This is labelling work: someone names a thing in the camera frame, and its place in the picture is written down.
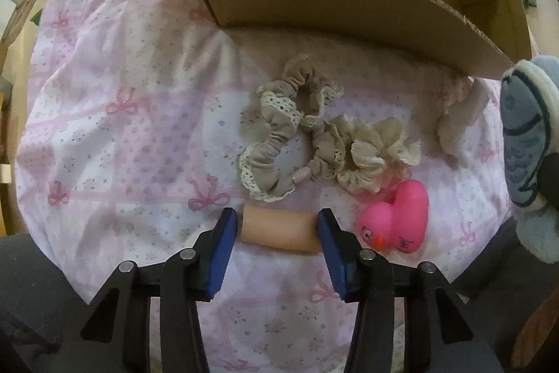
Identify beige lace-trimmed scrunchie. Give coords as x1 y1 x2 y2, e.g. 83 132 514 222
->
238 117 346 202
255 53 345 129

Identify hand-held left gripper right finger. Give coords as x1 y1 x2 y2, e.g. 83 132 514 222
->
317 208 503 373

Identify pink bow-print blanket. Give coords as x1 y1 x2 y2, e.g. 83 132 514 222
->
15 0 514 373

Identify blue plush slipper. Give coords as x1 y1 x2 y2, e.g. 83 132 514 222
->
499 55 559 264

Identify white fluffy sock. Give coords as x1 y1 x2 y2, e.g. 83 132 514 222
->
437 78 490 168

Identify wooden board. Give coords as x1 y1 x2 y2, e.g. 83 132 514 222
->
513 298 559 369

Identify dark grey cloth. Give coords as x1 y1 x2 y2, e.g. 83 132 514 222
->
452 220 559 373
0 231 102 373

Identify pink heart-shaped rubber duck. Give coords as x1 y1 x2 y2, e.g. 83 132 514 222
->
358 179 430 255

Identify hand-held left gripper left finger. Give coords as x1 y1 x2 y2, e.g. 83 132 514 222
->
48 207 239 373

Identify beige foam cylinder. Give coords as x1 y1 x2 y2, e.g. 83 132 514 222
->
241 205 322 255

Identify beige ruffled scrunchie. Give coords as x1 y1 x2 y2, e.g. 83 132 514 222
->
329 115 422 195

